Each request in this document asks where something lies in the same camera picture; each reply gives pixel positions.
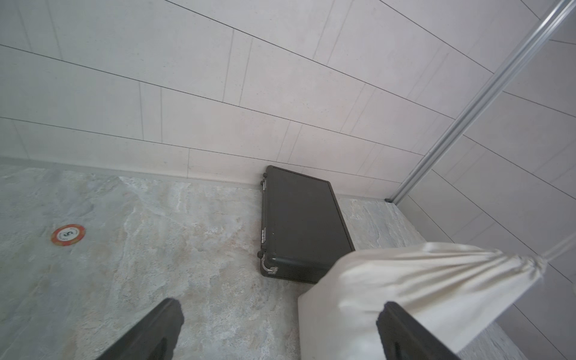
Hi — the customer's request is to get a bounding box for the black ribbed briefcase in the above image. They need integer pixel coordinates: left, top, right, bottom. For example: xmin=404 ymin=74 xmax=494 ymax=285
xmin=258 ymin=165 xmax=355 ymax=284

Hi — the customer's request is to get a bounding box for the right corner aluminium profile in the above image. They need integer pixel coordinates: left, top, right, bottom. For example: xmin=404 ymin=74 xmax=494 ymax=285
xmin=385 ymin=0 xmax=575 ymax=205

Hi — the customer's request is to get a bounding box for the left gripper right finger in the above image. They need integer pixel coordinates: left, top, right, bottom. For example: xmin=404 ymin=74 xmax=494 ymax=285
xmin=376 ymin=301 xmax=459 ymax=360

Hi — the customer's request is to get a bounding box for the white cloth soil bag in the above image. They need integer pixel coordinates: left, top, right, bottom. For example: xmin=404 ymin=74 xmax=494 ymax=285
xmin=298 ymin=236 xmax=575 ymax=359

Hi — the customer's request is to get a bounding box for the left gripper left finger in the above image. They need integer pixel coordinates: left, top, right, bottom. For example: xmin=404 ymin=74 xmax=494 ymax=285
xmin=97 ymin=298 xmax=185 ymax=360

